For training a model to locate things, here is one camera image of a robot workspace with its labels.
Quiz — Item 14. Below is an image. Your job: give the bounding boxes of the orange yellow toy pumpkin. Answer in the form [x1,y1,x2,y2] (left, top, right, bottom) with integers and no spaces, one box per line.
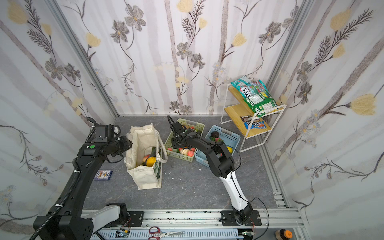
[145,157,157,167]

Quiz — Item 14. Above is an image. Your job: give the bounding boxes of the dark toy cucumber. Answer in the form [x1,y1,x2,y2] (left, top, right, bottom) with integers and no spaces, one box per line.
[150,147,157,157]

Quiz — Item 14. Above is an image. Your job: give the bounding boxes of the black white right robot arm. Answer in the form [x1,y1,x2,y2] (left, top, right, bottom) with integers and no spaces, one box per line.
[167,116,253,225]

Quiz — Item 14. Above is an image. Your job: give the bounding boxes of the red handled scissors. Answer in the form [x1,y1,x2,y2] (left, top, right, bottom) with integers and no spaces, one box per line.
[148,227,185,240]

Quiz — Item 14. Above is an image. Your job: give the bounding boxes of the light green plastic basket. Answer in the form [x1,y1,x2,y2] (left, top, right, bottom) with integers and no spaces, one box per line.
[164,119,205,162]

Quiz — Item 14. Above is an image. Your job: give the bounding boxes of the black corrugated cable conduit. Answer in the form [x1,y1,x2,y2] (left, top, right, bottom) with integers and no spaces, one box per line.
[28,170,80,240]

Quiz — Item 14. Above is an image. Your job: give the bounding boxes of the light blue plastic basket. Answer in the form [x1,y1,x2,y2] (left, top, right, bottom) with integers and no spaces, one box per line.
[195,125,241,167]

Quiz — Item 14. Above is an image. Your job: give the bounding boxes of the beige toy garlic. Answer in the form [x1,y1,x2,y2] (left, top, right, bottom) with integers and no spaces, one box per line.
[180,148,189,155]

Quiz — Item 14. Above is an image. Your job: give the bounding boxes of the white metal wooden shelf rack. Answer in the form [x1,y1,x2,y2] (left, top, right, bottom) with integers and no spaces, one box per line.
[220,84,287,152]

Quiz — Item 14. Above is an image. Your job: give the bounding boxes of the brown candy bag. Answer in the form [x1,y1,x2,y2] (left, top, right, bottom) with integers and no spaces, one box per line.
[241,116,260,123]

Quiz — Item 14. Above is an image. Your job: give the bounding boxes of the dark brown toy fruit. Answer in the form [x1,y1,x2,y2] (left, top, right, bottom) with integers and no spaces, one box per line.
[210,131,220,139]

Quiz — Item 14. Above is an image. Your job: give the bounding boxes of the green snack bag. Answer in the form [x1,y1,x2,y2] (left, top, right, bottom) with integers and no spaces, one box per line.
[231,76,278,117]

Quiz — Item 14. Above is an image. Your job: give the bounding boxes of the blue playing cards box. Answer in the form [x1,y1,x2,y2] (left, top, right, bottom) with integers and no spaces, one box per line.
[94,170,113,181]

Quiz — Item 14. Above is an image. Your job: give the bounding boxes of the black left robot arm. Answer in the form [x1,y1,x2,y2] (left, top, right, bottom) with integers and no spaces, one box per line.
[31,136,132,240]

